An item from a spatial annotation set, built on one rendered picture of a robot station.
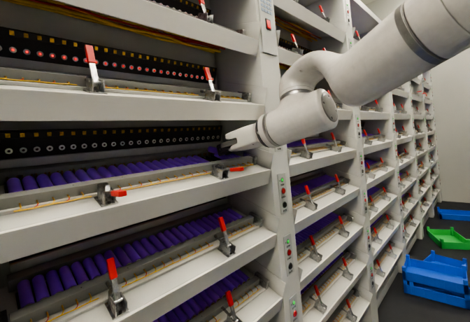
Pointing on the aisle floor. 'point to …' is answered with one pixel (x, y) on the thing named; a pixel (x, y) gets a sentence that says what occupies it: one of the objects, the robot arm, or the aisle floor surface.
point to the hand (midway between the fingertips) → (226, 148)
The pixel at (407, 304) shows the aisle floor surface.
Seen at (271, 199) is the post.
